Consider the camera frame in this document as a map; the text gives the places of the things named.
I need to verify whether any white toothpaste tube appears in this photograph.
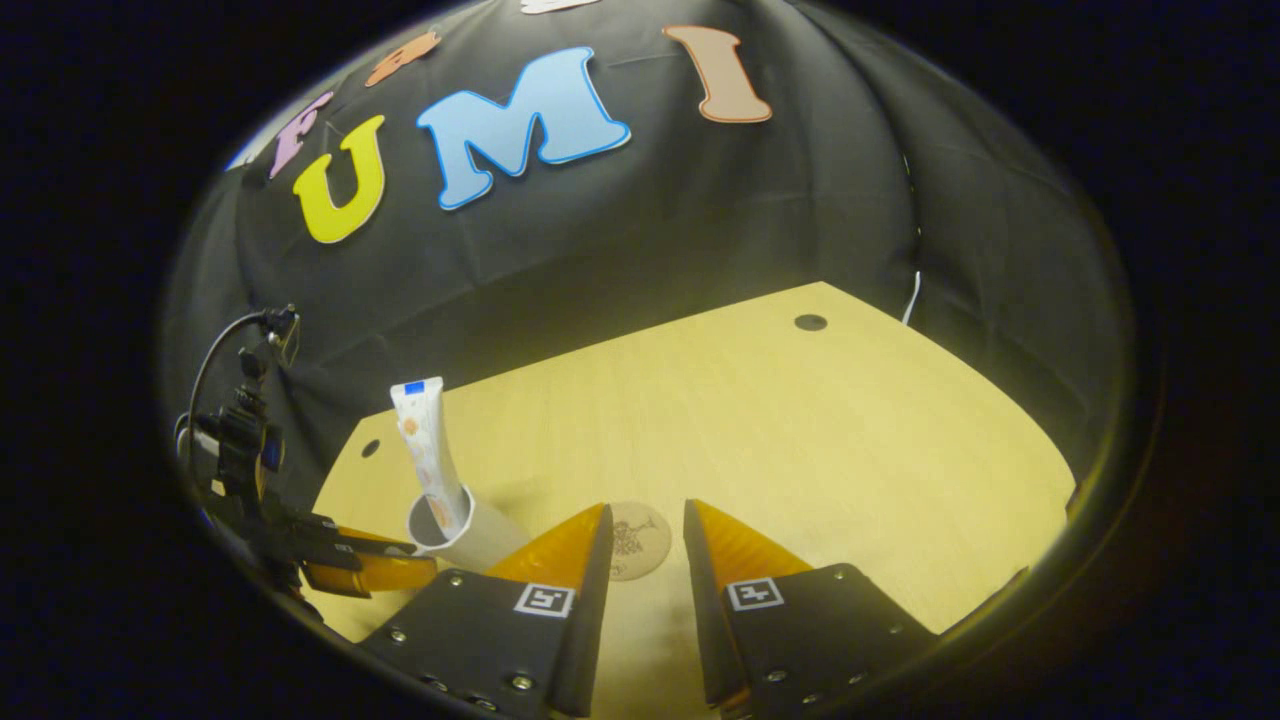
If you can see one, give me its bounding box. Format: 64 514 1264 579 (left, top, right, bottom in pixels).
389 377 474 536

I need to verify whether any black backdrop cloth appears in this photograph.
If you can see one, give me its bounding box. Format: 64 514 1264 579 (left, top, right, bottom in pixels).
165 0 1136 501

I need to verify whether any white cup with wooden handle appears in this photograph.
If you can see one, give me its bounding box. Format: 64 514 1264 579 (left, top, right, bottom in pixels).
406 484 533 574

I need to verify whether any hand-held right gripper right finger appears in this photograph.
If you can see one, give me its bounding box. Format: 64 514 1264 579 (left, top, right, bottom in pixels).
682 498 943 719

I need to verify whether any round wooden coaster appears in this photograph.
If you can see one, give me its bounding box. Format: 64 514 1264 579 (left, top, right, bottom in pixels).
606 500 674 583

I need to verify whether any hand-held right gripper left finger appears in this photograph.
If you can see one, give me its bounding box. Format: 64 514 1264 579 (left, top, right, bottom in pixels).
356 502 615 719

